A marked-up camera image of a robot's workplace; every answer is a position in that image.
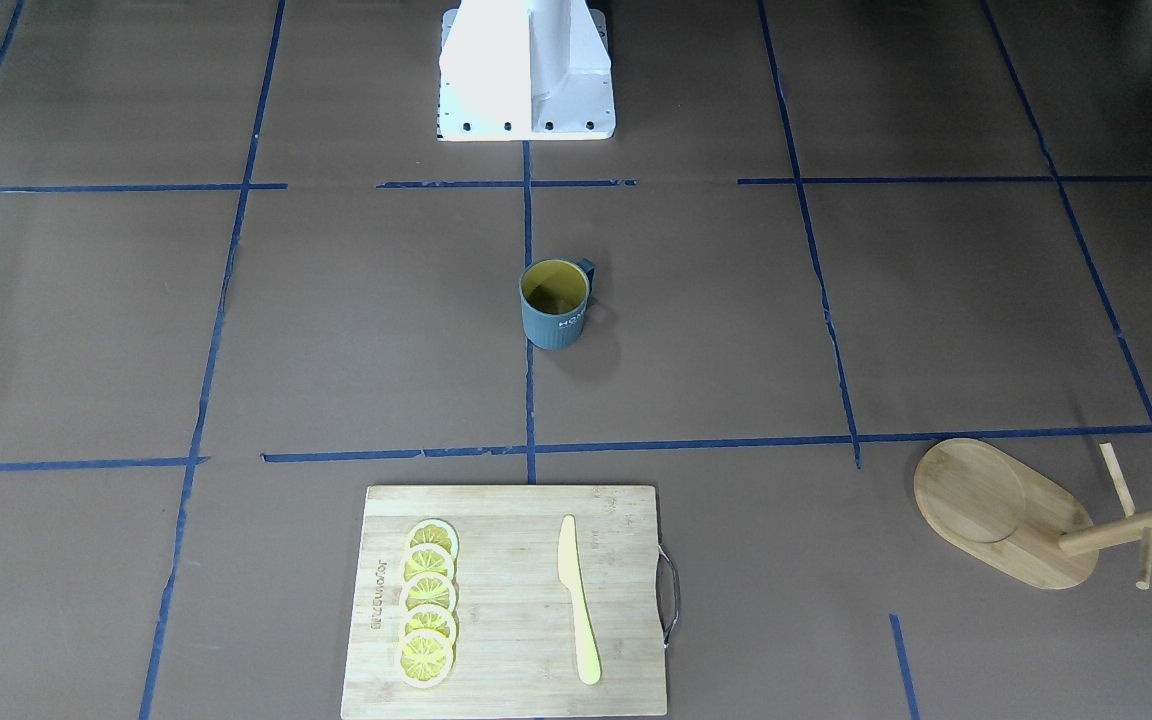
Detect wooden cutting board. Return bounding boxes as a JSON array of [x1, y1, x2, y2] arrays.
[[340, 486, 668, 719]]

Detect white pedestal column base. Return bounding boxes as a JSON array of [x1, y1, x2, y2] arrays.
[[435, 1, 617, 142]]

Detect blue ribbed cup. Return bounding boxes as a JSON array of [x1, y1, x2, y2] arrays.
[[518, 258, 596, 351]]

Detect yellow plastic knife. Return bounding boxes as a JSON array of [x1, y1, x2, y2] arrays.
[[558, 514, 602, 685]]

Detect wooden cup storage rack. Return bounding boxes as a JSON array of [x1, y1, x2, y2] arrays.
[[914, 438, 1152, 591]]

